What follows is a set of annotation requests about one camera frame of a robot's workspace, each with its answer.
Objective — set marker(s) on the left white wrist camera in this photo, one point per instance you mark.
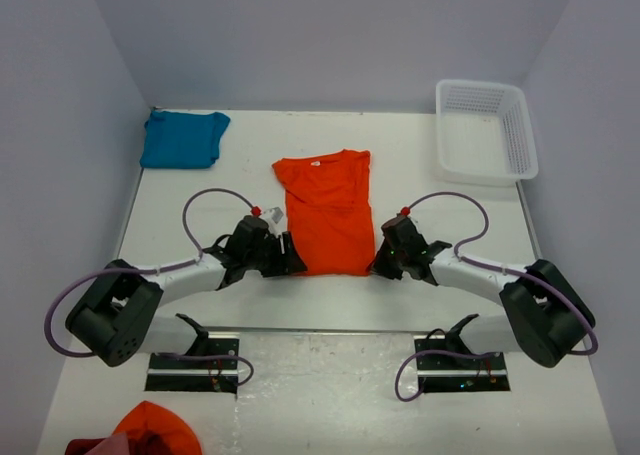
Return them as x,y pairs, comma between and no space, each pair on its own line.
272,215

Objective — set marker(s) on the orange t shirt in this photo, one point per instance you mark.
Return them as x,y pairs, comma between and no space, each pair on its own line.
328,211

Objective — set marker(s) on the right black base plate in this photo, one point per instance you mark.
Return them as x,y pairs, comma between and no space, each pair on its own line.
445,374

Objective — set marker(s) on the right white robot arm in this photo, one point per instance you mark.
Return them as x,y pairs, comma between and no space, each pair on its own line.
542,315

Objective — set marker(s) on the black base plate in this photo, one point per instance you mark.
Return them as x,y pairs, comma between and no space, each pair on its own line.
445,374
209,376

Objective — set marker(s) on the orange cloth in pile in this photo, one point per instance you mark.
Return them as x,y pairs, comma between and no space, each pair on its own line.
153,429

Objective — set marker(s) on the pink cloth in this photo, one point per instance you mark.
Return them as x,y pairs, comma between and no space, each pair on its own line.
116,444

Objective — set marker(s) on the dark red cloth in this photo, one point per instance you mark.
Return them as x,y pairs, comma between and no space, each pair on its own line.
82,446

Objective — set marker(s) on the white plastic basket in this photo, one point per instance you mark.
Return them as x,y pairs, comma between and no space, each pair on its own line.
484,134

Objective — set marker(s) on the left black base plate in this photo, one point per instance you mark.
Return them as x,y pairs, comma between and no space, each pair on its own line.
209,376

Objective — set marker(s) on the folded blue t shirt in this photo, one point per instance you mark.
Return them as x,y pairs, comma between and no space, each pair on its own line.
184,141

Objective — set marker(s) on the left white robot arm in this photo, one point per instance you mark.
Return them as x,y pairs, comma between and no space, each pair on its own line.
116,317

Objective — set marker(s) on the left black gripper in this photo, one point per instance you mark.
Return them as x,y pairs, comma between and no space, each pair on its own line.
286,263

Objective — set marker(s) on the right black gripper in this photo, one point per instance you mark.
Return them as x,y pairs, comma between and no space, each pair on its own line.
380,267

